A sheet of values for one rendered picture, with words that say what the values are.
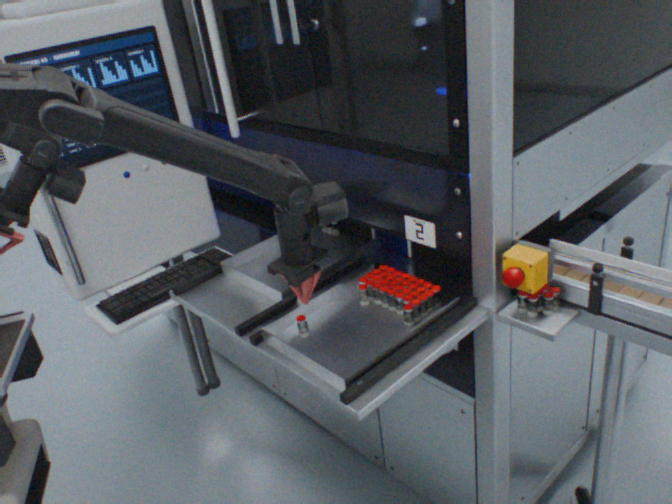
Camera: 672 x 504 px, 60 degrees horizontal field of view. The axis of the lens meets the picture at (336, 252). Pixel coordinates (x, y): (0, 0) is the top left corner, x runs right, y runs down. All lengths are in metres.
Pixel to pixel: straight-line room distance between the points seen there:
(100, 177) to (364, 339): 0.90
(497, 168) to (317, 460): 1.39
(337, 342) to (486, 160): 0.47
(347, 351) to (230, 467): 1.16
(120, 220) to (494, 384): 1.12
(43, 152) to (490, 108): 0.84
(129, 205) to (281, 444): 1.06
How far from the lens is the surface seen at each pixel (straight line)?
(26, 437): 1.43
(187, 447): 2.42
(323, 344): 1.24
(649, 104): 1.77
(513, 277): 1.18
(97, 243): 1.80
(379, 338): 1.23
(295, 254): 1.03
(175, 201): 1.87
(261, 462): 2.27
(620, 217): 1.77
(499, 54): 1.11
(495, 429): 1.52
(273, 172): 0.92
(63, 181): 1.31
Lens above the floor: 1.62
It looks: 28 degrees down
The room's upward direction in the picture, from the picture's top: 8 degrees counter-clockwise
